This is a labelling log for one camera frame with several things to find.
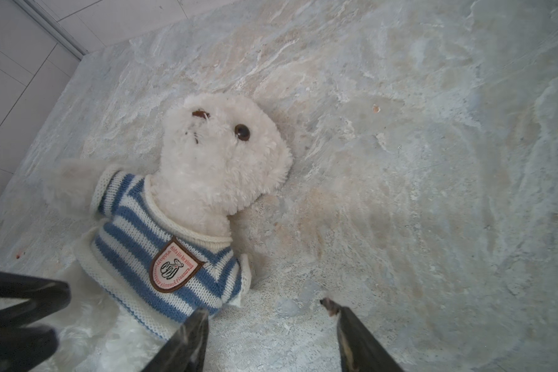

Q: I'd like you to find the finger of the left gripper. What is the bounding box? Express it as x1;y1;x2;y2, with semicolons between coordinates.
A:
0;271;71;328
0;325;59;371

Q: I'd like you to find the left corner aluminium profile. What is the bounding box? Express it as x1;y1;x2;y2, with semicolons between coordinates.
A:
12;0;89;60

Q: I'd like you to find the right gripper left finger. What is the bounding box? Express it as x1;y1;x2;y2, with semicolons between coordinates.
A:
142;308;209;372

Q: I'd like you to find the blue white striped sweater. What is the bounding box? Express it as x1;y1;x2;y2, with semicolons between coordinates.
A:
73;165;252;339

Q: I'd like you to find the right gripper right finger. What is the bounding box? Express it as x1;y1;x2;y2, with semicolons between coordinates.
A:
319;298;404;372

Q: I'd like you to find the white teddy bear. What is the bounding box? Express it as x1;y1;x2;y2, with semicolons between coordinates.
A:
40;93;292;371

